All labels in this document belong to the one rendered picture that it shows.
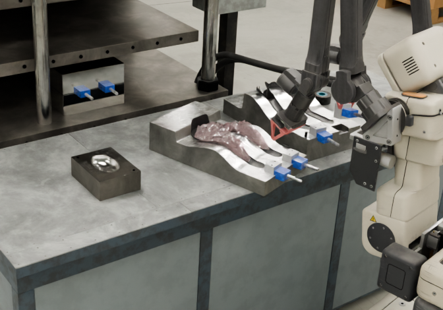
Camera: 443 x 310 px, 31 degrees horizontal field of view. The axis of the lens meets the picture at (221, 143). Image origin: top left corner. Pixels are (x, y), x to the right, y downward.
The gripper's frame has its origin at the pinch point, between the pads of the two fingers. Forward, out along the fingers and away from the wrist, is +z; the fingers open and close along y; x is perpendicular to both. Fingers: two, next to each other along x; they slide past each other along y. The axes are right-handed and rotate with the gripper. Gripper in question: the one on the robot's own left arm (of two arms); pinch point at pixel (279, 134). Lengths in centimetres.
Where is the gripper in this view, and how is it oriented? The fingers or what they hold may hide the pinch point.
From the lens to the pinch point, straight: 257.4
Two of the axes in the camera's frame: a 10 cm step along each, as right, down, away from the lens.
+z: -3.8, 6.6, 6.5
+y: -6.6, 2.9, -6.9
